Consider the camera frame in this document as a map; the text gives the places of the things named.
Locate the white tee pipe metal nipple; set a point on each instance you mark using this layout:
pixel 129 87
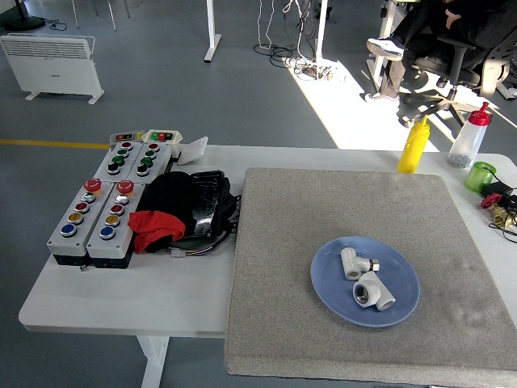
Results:
pixel 350 262

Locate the white tee pipe threaded socket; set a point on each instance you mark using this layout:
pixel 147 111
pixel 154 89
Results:
pixel 377 293

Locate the blue plate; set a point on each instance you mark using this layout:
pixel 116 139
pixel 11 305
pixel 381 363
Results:
pixel 331 291

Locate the black plastic tray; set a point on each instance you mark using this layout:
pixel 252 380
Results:
pixel 206 202

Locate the grey-brown table mat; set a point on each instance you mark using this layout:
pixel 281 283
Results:
pixel 323 210

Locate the white plastic tray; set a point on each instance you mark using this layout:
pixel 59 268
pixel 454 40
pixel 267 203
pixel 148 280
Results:
pixel 192 151

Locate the black cloth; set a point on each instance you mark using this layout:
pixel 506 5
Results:
pixel 169 194

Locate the three-button control box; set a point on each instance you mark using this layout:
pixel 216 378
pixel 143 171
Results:
pixel 161 155
pixel 107 155

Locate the red cloth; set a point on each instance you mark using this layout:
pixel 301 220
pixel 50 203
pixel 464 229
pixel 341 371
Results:
pixel 155 226

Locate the five-button control box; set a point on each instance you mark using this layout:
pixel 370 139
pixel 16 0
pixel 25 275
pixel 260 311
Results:
pixel 66 242
pixel 121 238

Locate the white desk leg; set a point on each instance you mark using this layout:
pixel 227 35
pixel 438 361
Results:
pixel 212 40
pixel 383 24
pixel 321 32

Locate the yellow squeeze bottle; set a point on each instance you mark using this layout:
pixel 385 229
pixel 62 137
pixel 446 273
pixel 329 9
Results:
pixel 414 149

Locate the white table leg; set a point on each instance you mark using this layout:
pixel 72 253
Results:
pixel 153 359

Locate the clear squeeze bottle red cap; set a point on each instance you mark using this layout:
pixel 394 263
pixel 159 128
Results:
pixel 468 141

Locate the green translucent cup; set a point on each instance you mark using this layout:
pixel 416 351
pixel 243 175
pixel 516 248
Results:
pixel 478 178

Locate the metal chair legs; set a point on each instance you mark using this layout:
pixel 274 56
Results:
pixel 111 16

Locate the black office chair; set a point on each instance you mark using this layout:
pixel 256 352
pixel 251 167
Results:
pixel 456 68

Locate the seated person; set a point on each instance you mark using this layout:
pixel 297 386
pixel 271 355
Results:
pixel 428 24

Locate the black power adapter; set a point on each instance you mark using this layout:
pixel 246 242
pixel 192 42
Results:
pixel 501 188

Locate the white panel heater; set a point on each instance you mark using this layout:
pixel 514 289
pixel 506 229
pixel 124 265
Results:
pixel 52 64

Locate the black fan base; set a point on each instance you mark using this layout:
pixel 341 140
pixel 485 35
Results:
pixel 24 22

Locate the white green-red switch box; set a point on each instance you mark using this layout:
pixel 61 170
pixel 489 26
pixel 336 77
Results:
pixel 177 141

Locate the small grey switch box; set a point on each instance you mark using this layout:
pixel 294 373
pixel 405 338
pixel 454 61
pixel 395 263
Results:
pixel 125 137

